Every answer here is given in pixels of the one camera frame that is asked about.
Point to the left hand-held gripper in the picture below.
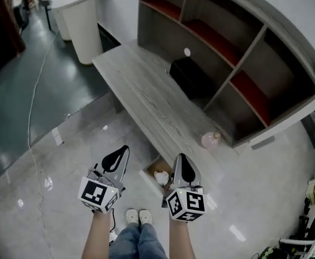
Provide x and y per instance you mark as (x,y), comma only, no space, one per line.
(98,194)

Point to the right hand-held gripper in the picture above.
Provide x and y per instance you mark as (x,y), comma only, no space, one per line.
(185,204)

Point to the white paper item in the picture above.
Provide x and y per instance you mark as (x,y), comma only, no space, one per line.
(160,177)

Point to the person's right forearm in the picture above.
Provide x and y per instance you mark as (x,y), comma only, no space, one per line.
(180,241)

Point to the person's left forearm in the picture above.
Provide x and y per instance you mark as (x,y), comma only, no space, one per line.
(96,236)

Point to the grey wooden desk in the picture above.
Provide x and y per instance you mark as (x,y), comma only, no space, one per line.
(146,90)

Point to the small white floor scrap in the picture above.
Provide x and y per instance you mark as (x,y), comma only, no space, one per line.
(105,128)

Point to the pink round jar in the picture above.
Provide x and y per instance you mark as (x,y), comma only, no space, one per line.
(211,140)

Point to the person's left white shoe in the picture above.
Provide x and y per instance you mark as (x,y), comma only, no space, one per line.
(132,216)

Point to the person's white shoe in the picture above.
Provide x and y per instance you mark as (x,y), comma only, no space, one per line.
(145,217)
(132,216)

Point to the white floor tape strip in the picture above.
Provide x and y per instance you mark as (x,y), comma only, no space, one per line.
(57,136)

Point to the person's right white shoe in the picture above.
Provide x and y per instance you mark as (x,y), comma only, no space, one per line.
(145,217)

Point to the person's blue jeans legs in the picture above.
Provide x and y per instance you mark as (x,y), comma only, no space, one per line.
(136,243)

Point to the black box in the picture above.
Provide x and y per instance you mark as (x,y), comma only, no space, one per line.
(190,75)

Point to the grey shelf unit red boards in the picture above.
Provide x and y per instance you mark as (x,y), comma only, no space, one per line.
(281,71)

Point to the white cylinder stand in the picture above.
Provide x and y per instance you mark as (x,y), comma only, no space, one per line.
(63,26)

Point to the dark wooden cabinet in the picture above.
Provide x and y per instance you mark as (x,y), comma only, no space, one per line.
(1,31)

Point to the black chair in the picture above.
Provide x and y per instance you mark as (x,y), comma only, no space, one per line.
(33,7)

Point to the grey wall vent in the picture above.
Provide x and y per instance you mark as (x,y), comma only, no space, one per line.
(262,142)

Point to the white round pedestal table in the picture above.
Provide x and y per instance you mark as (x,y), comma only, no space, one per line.
(82,23)

